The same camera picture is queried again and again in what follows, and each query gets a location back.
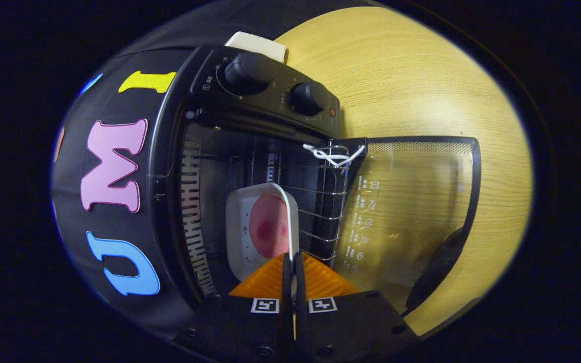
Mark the round pink food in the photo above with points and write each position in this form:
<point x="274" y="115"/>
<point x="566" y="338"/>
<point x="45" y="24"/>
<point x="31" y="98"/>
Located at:
<point x="268" y="227"/>

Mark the white square plate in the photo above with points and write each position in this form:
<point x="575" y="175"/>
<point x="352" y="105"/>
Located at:
<point x="237" y="237"/>

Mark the white boxy appliance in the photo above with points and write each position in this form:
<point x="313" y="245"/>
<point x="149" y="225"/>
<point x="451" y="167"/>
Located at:
<point x="255" y="44"/>

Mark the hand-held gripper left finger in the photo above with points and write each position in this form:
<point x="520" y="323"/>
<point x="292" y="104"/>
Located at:
<point x="240" y="327"/>

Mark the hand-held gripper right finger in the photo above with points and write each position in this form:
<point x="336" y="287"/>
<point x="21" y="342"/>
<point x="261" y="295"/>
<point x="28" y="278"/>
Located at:
<point x="351" y="322"/>

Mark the black toaster oven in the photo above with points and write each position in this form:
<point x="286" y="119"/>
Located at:
<point x="270" y="96"/>

